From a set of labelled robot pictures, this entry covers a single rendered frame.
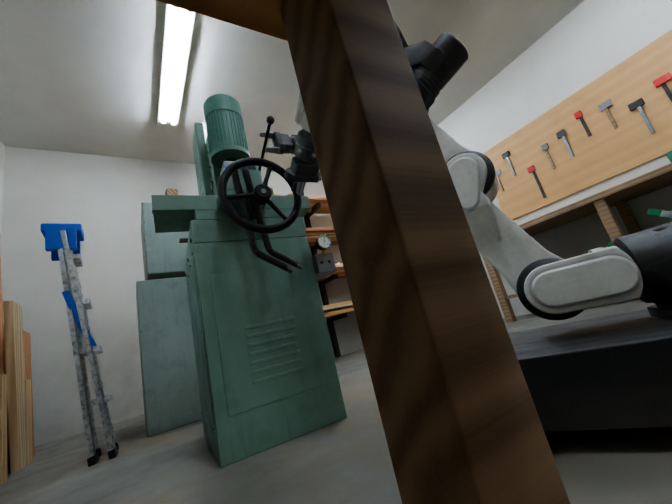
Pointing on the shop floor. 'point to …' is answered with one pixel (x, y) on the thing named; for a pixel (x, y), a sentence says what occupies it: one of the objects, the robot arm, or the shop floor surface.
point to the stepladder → (68, 241)
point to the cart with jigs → (408, 261)
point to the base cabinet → (259, 348)
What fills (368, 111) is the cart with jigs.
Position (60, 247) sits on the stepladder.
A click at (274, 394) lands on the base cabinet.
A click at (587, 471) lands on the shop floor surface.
